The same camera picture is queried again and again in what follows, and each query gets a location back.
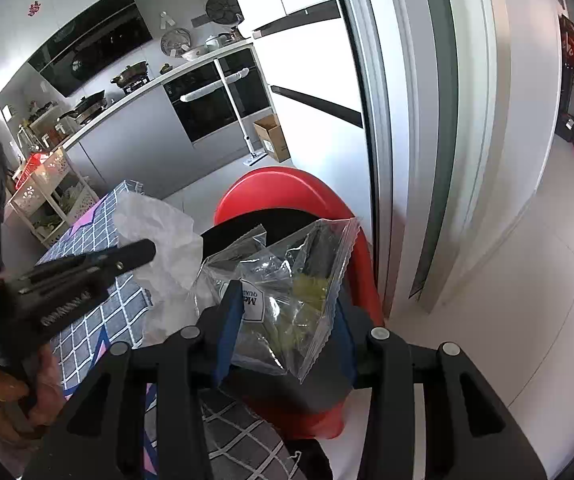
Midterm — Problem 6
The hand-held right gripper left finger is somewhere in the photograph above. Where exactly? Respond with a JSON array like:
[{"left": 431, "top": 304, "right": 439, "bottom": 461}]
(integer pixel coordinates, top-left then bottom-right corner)
[{"left": 22, "top": 280, "right": 245, "bottom": 480}]

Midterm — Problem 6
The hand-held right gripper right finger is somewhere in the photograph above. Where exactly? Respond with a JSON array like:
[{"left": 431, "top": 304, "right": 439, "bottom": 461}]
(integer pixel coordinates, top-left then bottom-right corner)
[{"left": 334, "top": 292, "right": 550, "bottom": 480}]

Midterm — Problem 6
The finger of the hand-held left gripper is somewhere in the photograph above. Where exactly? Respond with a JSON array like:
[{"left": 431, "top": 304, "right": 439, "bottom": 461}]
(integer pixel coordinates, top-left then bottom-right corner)
[{"left": 14, "top": 239, "right": 157, "bottom": 293}]

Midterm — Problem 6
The white plastic bag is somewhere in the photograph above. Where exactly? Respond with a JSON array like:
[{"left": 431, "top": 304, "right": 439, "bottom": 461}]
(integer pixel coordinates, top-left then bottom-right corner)
[{"left": 112, "top": 192, "right": 204, "bottom": 348}]

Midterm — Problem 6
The clear plastic packet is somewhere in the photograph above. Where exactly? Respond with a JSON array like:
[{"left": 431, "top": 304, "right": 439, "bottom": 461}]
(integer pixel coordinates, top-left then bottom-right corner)
[{"left": 194, "top": 217, "right": 362, "bottom": 381}]

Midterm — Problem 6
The black trash bin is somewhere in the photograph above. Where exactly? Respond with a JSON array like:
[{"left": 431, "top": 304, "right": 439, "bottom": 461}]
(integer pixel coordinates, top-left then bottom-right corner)
[{"left": 199, "top": 209, "right": 368, "bottom": 413}]

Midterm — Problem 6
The grey checkered star tablecloth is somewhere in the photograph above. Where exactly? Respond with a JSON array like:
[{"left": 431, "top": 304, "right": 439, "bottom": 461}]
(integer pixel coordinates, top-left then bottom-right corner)
[{"left": 34, "top": 180, "right": 308, "bottom": 480}]

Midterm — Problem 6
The grey kitchen base cabinet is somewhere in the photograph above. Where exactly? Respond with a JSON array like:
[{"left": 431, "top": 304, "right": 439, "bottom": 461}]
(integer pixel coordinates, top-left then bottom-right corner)
[{"left": 62, "top": 80, "right": 193, "bottom": 201}]

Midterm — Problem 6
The beige storage cart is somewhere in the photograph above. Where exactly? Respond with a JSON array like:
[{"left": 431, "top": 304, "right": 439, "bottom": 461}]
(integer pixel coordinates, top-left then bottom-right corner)
[{"left": 8, "top": 146, "right": 100, "bottom": 248}]

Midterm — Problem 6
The red plastic basket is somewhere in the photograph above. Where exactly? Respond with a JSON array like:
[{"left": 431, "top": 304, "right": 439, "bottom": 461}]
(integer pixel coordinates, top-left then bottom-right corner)
[{"left": 14, "top": 152, "right": 50, "bottom": 181}]

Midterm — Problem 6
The red stool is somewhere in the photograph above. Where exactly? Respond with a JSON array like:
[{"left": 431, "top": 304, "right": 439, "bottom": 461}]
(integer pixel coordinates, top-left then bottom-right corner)
[{"left": 213, "top": 167, "right": 385, "bottom": 441}]

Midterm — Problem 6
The black wok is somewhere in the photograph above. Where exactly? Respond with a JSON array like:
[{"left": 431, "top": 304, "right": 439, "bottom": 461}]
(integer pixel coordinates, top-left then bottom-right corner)
[{"left": 59, "top": 89, "right": 108, "bottom": 123}]

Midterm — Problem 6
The dark cooking pot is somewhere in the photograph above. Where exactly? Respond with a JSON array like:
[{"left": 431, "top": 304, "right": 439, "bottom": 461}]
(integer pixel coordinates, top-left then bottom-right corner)
[{"left": 111, "top": 60, "right": 150, "bottom": 93}]

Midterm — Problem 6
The white mop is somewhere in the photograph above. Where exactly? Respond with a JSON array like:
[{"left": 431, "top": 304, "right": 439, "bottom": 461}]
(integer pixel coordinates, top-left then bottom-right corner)
[{"left": 213, "top": 57, "right": 265, "bottom": 167}]

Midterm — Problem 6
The cardboard box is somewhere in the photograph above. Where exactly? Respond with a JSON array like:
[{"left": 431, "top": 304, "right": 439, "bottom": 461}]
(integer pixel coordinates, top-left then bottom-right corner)
[{"left": 252, "top": 114, "right": 292, "bottom": 163}]

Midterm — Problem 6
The black range hood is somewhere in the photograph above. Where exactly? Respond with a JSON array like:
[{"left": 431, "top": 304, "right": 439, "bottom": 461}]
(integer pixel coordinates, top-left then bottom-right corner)
[{"left": 27, "top": 0, "right": 154, "bottom": 98}]

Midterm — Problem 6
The round metal steamer rack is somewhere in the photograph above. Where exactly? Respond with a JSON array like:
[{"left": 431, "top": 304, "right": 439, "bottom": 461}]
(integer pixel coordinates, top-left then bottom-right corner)
[{"left": 160, "top": 27, "right": 193, "bottom": 58}]

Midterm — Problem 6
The white refrigerator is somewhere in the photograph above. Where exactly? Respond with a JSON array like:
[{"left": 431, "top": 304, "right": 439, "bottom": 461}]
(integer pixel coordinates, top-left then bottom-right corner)
[{"left": 222, "top": 0, "right": 373, "bottom": 211}]

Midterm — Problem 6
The white sliding door frame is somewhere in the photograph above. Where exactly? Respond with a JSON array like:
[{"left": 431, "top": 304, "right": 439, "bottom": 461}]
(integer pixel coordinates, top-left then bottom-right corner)
[{"left": 329, "top": 0, "right": 503, "bottom": 318}]

